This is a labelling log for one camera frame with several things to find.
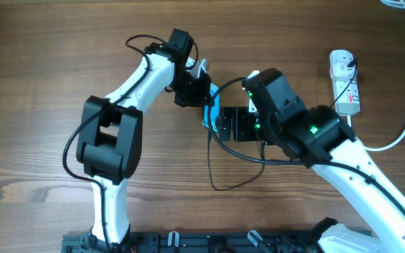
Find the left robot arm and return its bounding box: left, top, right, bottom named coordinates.
left=70, top=29, right=212, bottom=252

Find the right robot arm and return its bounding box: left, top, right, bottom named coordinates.
left=239, top=68, right=405, bottom=252

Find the smartphone with cyan screen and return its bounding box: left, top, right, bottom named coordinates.
left=202, top=83, right=220, bottom=133

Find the white USB charger plug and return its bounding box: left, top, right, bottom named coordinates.
left=330, top=62, right=356, bottom=81

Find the white power strip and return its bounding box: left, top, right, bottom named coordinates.
left=329, top=49, right=361, bottom=116

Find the black USB charging cable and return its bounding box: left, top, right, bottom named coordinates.
left=206, top=56, right=359, bottom=192

